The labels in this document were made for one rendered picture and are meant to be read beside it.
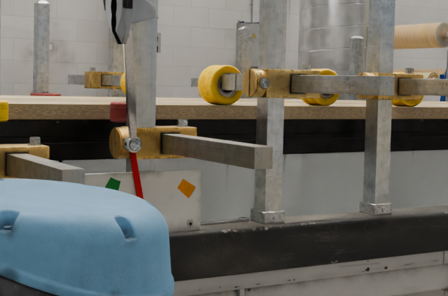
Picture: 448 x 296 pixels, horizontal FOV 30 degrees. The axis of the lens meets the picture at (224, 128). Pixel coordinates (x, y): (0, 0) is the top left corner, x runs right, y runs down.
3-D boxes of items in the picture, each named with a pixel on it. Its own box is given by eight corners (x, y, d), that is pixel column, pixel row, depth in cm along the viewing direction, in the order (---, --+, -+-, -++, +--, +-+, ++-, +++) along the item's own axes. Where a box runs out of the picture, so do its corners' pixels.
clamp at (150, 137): (197, 157, 137) (197, 127, 137) (121, 160, 130) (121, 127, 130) (181, 155, 142) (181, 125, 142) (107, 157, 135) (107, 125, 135)
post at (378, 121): (387, 237, 161) (396, -14, 158) (373, 239, 159) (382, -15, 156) (375, 235, 164) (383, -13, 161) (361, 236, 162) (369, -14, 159)
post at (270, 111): (280, 261, 148) (287, -12, 145) (263, 263, 146) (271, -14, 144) (269, 257, 151) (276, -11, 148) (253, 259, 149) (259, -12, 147)
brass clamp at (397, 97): (425, 100, 162) (426, 74, 162) (371, 99, 155) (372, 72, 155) (403, 99, 167) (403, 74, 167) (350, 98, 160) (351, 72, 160)
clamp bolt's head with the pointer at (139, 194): (157, 226, 132) (141, 135, 130) (142, 230, 131) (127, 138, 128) (151, 224, 134) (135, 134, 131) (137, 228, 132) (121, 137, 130)
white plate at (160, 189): (201, 230, 138) (202, 169, 138) (49, 242, 125) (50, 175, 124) (199, 229, 139) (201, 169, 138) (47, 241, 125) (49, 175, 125)
